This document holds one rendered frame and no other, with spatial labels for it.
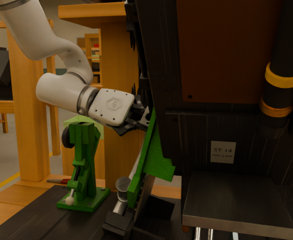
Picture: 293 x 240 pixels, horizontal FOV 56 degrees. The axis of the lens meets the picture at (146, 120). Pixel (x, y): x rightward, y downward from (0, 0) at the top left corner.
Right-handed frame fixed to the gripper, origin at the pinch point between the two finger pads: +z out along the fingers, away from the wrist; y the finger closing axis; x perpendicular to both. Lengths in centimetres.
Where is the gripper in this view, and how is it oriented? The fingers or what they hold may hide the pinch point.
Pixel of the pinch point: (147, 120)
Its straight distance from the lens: 73.2
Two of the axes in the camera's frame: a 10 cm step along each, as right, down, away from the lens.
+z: 9.4, 3.1, -1.8
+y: 3.5, -8.0, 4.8
